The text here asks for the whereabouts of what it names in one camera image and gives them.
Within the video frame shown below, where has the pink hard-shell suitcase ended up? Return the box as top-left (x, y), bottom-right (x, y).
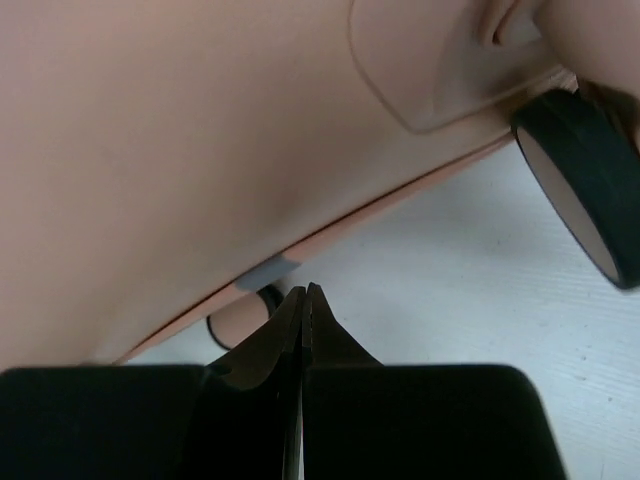
top-left (1, 1), bottom-right (639, 369)

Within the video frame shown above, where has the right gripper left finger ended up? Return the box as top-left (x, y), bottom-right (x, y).
top-left (1, 287), bottom-right (306, 479)

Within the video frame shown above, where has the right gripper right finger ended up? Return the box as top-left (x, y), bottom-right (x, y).
top-left (302, 284), bottom-right (566, 479)

